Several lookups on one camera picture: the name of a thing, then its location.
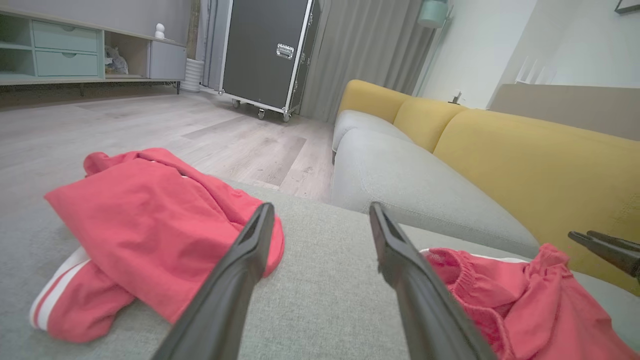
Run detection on teal sideboard drawer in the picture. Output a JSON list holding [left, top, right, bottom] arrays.
[[34, 50, 100, 78], [32, 20, 99, 53]]

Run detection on grey soft item in shelf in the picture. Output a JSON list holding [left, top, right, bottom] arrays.
[[104, 46, 130, 76]]

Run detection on red basketball jersey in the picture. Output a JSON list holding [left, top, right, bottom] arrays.
[[29, 147, 286, 344]]

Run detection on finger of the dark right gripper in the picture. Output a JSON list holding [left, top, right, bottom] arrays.
[[587, 230, 640, 252], [568, 231, 640, 278]]

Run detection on teal floor lamp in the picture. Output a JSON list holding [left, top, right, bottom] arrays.
[[411, 0, 455, 97]]

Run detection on grey low sideboard cabinet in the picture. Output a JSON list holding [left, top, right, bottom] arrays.
[[0, 7, 188, 97]]

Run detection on white ribbed round bin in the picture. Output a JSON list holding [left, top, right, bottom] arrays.
[[180, 58, 206, 94]]

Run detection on grey sideboard door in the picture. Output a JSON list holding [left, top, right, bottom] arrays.
[[148, 40, 188, 81]]

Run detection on grey window curtain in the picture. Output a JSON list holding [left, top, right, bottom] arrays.
[[299, 0, 437, 124]]

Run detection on black wheeled flight case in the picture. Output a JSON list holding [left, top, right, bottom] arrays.
[[218, 0, 322, 123]]

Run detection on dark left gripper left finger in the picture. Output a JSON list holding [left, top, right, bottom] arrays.
[[152, 202, 276, 360]]

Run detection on large grey sofa seat cushion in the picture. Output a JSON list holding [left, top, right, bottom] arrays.
[[0, 179, 640, 360]]

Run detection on long yellow sofa backrest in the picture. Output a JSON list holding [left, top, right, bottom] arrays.
[[433, 109, 640, 297]]

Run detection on short yellow sofa backrest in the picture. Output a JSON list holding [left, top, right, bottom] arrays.
[[393, 97, 469, 153], [338, 79, 412, 124]]

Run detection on red shorts white stripe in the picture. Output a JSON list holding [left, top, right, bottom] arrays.
[[420, 243, 640, 360]]

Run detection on beige panel behind sofa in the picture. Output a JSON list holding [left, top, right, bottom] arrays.
[[487, 83, 640, 142]]

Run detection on small grey sofa seat cushion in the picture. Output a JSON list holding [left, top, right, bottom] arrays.
[[332, 110, 414, 152]]

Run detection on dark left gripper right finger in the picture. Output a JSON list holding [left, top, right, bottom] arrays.
[[369, 201, 496, 360]]

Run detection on white slatted rack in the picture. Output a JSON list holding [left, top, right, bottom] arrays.
[[515, 56, 557, 86]]

